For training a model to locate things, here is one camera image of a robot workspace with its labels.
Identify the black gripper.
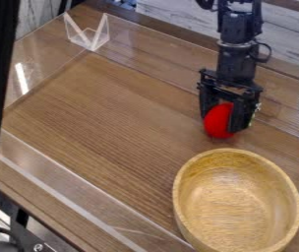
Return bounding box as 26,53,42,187
197,42,262,133

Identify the red plush strawberry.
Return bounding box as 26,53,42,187
203,102,237,139

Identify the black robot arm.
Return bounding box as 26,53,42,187
195,0,272,139

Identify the oval wooden bowl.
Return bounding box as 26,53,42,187
173,148,299,252

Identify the clear acrylic tray enclosure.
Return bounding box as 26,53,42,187
0,11,299,252

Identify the black table leg bracket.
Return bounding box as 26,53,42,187
11,206,78,252

